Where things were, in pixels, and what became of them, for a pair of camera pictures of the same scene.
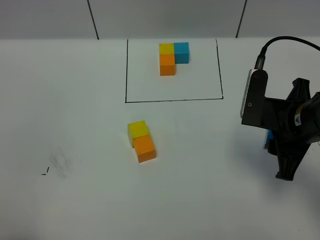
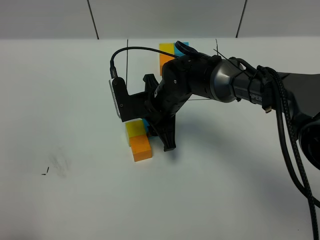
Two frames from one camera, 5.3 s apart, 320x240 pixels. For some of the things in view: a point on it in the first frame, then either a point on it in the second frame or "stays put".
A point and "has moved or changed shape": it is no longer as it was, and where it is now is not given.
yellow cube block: (137, 129) has moved or changed shape
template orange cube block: (167, 64) stays put
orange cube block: (144, 148) has moved or changed shape
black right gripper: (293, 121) -> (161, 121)
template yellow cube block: (166, 48) stays put
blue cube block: (268, 135) -> (145, 124)
